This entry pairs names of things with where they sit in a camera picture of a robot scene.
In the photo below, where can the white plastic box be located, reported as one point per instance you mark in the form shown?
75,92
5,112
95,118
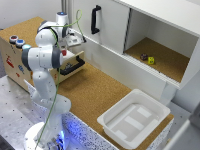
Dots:
133,118

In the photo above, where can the white sliding door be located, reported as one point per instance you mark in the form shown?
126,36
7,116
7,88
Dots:
111,23

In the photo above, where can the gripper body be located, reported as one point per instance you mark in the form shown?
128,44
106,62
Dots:
74,39

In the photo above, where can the purple block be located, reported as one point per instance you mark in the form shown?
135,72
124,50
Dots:
144,56

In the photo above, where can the yellow block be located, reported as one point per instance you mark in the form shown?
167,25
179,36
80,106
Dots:
151,60

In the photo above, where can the green button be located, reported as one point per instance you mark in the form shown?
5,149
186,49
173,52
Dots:
26,47

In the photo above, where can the wooden drawer box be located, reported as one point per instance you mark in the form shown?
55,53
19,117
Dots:
15,63

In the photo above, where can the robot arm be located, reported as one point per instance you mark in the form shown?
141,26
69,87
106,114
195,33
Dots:
45,58

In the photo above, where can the wooden drawer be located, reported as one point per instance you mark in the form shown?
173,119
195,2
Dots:
75,68

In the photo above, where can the red button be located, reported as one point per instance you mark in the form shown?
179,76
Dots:
13,38

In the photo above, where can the white cabinet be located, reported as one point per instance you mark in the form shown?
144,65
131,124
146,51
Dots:
156,13

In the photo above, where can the blue button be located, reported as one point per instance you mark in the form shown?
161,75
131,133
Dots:
20,42

